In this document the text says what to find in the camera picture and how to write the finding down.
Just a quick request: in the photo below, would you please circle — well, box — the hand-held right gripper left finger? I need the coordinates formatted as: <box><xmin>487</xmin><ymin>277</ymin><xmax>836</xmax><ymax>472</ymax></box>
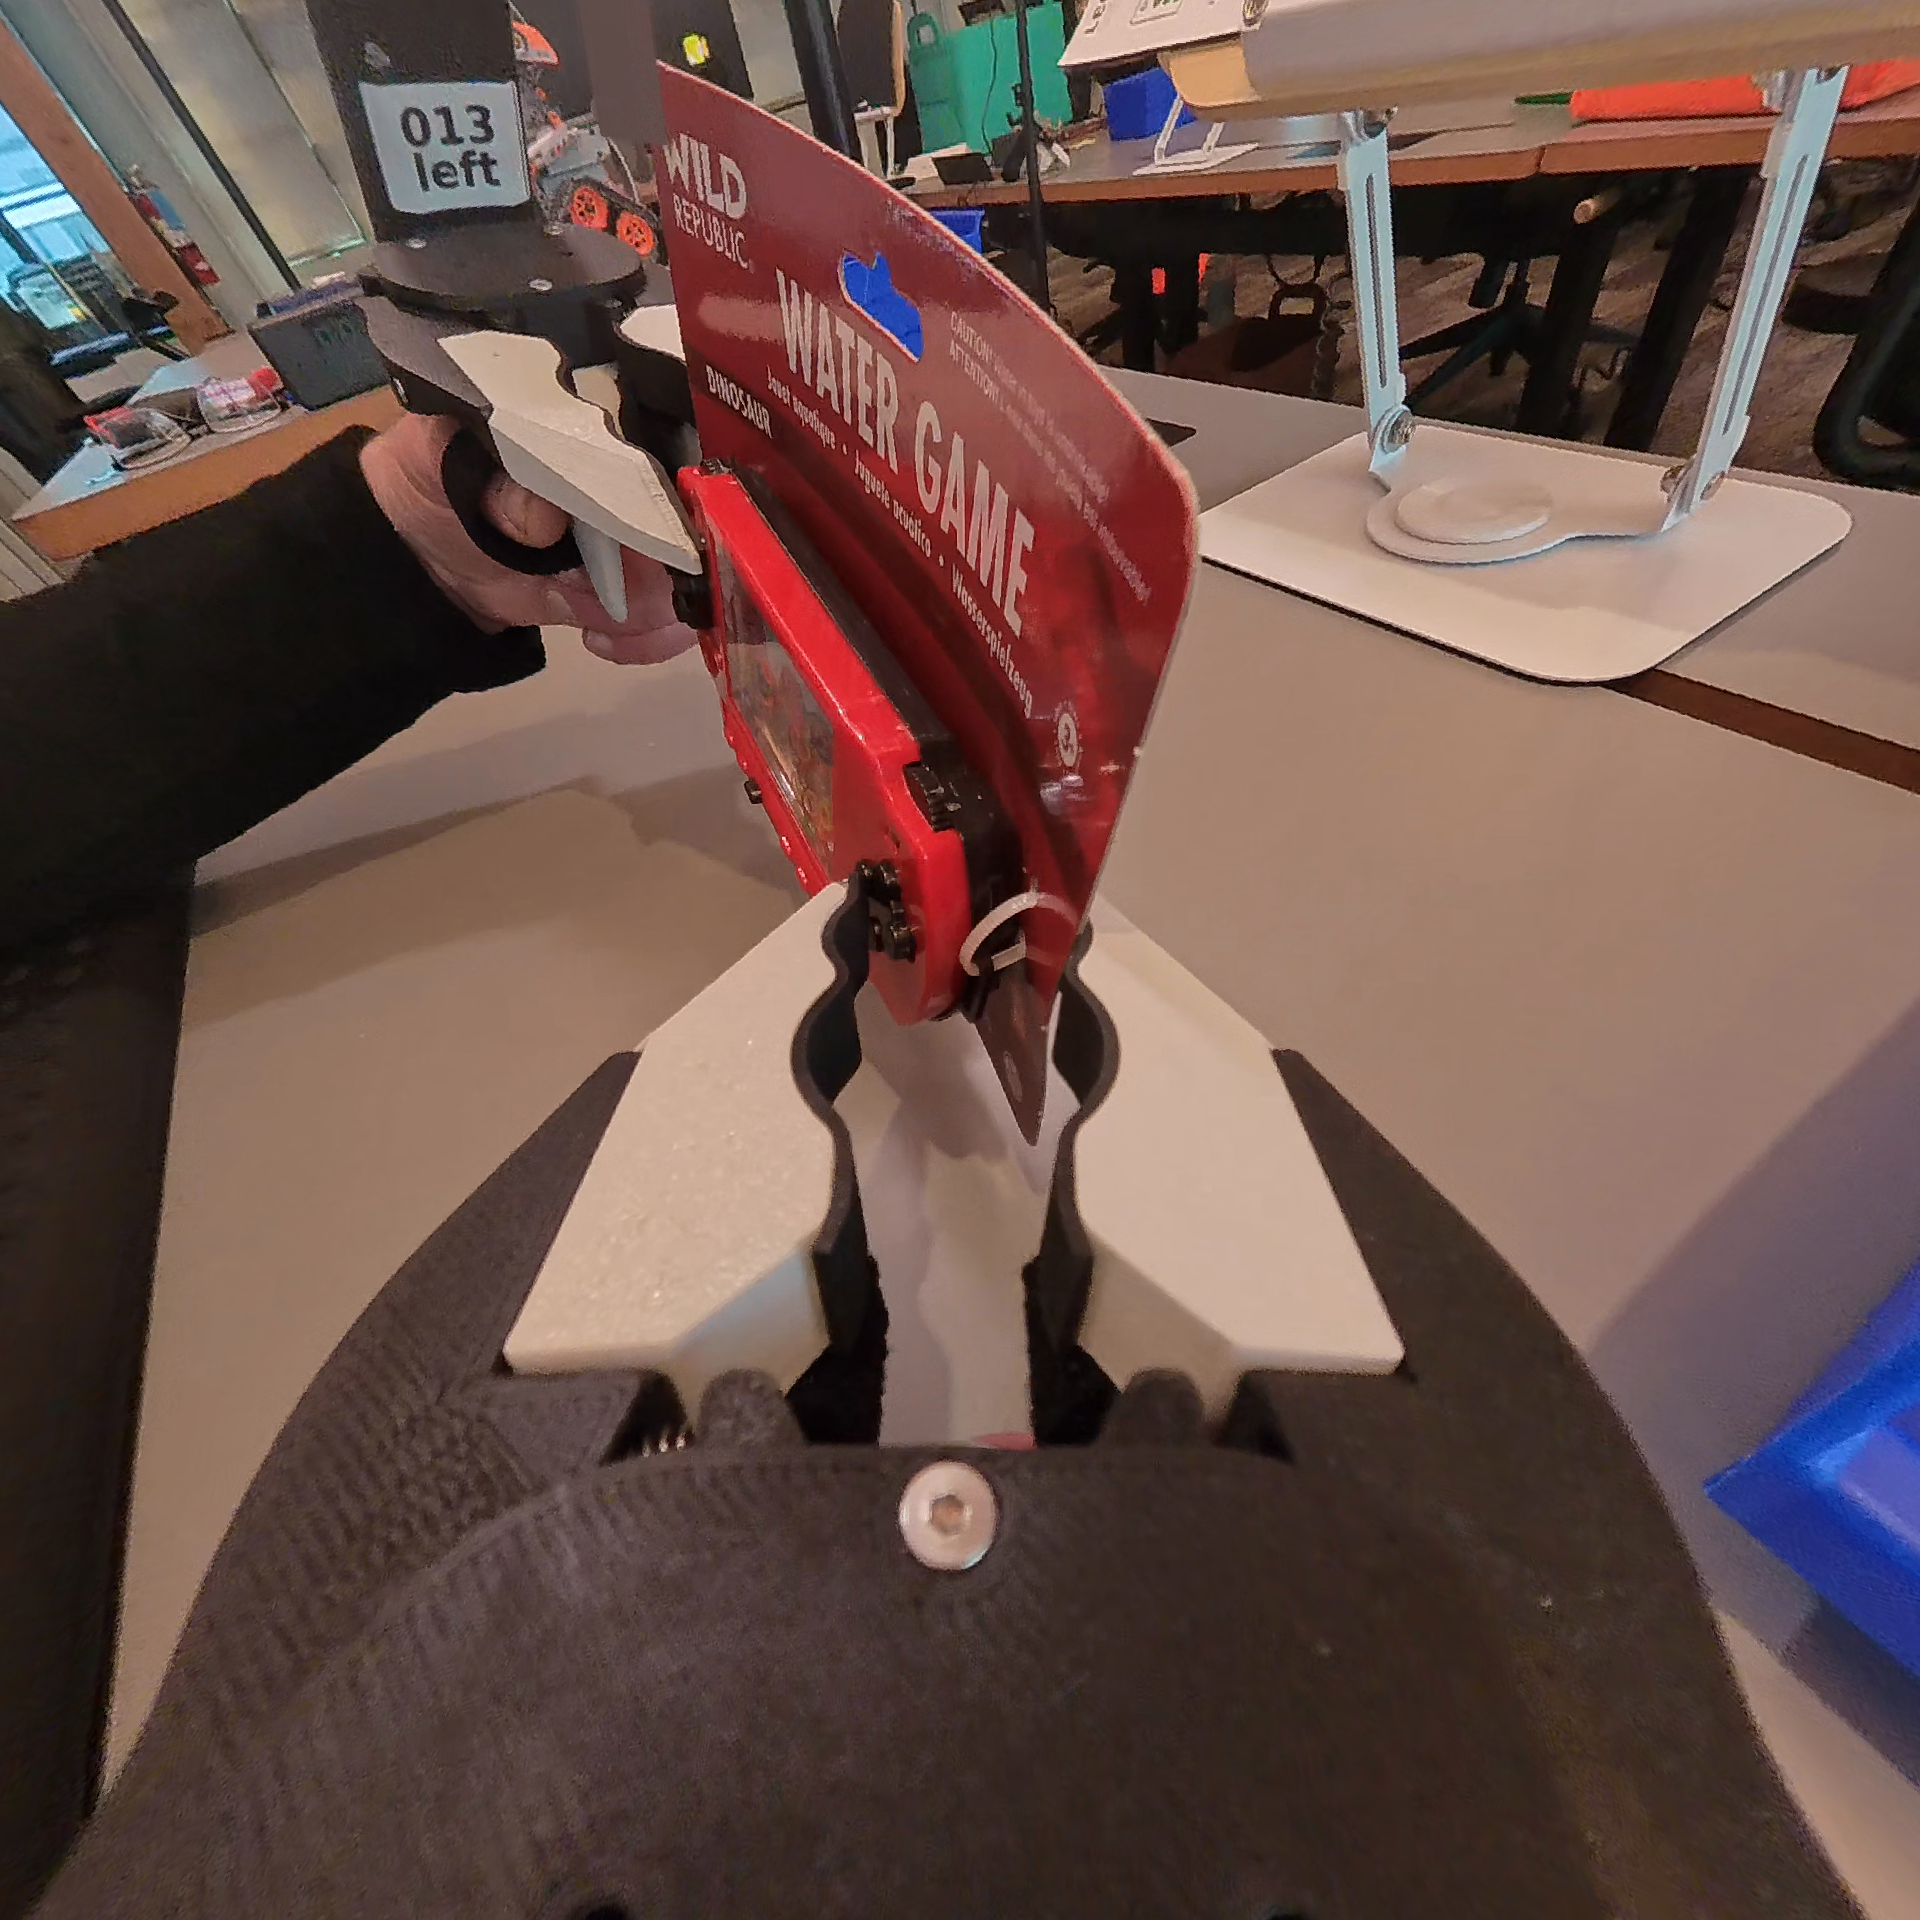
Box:
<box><xmin>501</xmin><ymin>882</ymin><xmax>880</xmax><ymax>1449</ymax></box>

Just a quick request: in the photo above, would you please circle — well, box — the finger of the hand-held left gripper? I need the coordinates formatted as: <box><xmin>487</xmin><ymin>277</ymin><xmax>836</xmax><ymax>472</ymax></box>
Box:
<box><xmin>439</xmin><ymin>330</ymin><xmax>706</xmax><ymax>579</ymax></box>
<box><xmin>561</xmin><ymin>303</ymin><xmax>696</xmax><ymax>474</ymax></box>

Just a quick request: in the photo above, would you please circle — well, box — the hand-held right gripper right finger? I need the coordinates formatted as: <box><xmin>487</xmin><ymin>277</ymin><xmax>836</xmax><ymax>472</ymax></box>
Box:
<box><xmin>1026</xmin><ymin>922</ymin><xmax>1406</xmax><ymax>1449</ymax></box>

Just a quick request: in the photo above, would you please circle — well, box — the red handheld toy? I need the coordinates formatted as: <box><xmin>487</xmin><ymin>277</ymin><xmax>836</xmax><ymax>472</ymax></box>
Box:
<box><xmin>655</xmin><ymin>61</ymin><xmax>1200</xmax><ymax>1148</ymax></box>

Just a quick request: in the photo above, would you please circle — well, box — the person's left forearm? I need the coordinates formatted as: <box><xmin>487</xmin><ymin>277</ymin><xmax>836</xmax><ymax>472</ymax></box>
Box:
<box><xmin>0</xmin><ymin>427</ymin><xmax>548</xmax><ymax>961</ymax></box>

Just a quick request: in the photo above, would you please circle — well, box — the person's left hand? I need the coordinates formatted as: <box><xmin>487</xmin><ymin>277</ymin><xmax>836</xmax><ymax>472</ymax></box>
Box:
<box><xmin>360</xmin><ymin>417</ymin><xmax>700</xmax><ymax>668</ymax></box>

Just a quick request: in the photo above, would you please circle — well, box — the orange black toy robot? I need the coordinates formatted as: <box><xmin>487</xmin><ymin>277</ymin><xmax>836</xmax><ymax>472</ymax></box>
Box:
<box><xmin>511</xmin><ymin>7</ymin><xmax>663</xmax><ymax>259</ymax></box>

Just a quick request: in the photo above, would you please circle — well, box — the black storage crate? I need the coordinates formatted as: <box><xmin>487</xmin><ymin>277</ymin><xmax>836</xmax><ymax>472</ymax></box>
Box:
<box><xmin>247</xmin><ymin>293</ymin><xmax>395</xmax><ymax>410</ymax></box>

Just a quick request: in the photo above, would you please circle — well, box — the black pole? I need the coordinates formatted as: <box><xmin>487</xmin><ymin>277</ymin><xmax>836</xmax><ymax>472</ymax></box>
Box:
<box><xmin>780</xmin><ymin>0</ymin><xmax>871</xmax><ymax>162</ymax></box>

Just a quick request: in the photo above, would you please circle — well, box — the green tote bag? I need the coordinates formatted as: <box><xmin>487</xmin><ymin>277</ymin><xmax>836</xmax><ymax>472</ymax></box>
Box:
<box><xmin>904</xmin><ymin>12</ymin><xmax>1077</xmax><ymax>156</ymax></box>

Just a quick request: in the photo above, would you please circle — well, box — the black tripod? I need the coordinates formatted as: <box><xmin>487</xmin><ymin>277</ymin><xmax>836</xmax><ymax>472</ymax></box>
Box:
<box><xmin>1005</xmin><ymin>0</ymin><xmax>1064</xmax><ymax>324</ymax></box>

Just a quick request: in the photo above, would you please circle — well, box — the small white stand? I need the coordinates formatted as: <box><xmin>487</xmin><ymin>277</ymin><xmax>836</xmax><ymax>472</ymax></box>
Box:
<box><xmin>1137</xmin><ymin>113</ymin><xmax>1260</xmax><ymax>175</ymax></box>

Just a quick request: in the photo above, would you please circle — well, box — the printed paper sheet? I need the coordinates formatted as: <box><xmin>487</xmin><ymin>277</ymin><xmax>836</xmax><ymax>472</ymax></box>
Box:
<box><xmin>1058</xmin><ymin>0</ymin><xmax>1266</xmax><ymax>74</ymax></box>

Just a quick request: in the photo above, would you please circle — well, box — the blue plastic bin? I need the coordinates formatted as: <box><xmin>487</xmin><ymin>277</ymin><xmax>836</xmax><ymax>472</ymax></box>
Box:
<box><xmin>1702</xmin><ymin>1260</ymin><xmax>1920</xmax><ymax>1640</ymax></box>

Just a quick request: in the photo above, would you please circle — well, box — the orange plastic bin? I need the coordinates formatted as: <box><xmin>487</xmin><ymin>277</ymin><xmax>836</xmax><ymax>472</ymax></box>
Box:
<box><xmin>1567</xmin><ymin>59</ymin><xmax>1920</xmax><ymax>122</ymax></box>

